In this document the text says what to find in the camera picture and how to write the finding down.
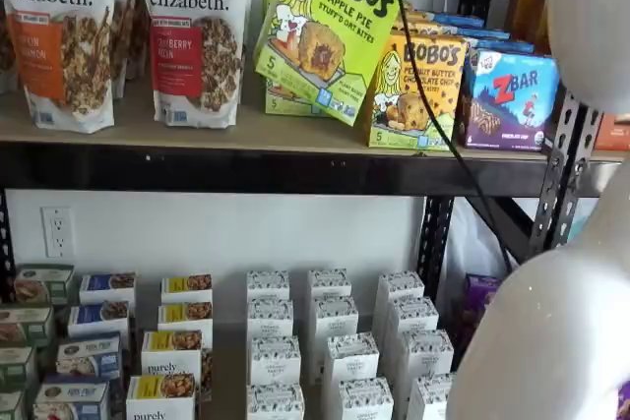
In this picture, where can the black metal shelf rack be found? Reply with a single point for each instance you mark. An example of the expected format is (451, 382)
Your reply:
(246, 169)

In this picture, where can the blue purple Zbar box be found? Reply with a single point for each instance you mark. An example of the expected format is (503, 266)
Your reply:
(458, 20)
(477, 34)
(502, 46)
(512, 95)

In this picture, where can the green label oatmeal box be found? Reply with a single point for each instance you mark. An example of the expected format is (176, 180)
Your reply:
(44, 282)
(11, 405)
(24, 324)
(17, 366)

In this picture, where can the brown orange snack box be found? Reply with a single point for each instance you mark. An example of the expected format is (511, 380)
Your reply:
(531, 12)

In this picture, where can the white patterned carton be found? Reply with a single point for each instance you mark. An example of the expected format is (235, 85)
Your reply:
(268, 284)
(365, 400)
(270, 317)
(425, 356)
(274, 361)
(329, 283)
(350, 361)
(401, 286)
(274, 402)
(335, 317)
(430, 398)
(413, 317)

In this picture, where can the large orange snack box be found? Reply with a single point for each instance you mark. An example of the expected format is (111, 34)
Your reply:
(612, 132)

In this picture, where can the blue label oatmeal box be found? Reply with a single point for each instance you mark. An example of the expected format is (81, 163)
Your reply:
(107, 287)
(98, 317)
(71, 400)
(88, 356)

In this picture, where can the yellow Bobo's peanut butter box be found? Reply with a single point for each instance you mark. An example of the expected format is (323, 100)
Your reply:
(413, 14)
(418, 29)
(394, 95)

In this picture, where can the white patterned cartons group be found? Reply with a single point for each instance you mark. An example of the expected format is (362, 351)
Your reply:
(229, 366)

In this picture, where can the red label cranberry granola bag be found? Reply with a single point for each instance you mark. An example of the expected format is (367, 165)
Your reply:
(197, 46)

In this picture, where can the white plastic sheet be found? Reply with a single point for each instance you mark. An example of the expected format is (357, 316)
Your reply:
(472, 243)

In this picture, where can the yellow label granola box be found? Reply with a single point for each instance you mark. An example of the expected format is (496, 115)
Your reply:
(171, 353)
(160, 398)
(187, 288)
(184, 317)

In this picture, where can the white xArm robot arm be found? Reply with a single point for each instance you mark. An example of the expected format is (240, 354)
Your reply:
(541, 341)

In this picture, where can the green Bobo's apple pie box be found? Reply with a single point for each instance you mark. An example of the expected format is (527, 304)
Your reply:
(285, 104)
(320, 46)

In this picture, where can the white wall outlet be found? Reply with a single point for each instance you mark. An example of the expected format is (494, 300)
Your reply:
(58, 232)

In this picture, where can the tan wooden shelf board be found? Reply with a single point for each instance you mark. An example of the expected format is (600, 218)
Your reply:
(197, 137)

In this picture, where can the purple snack box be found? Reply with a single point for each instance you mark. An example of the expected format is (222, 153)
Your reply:
(624, 402)
(482, 289)

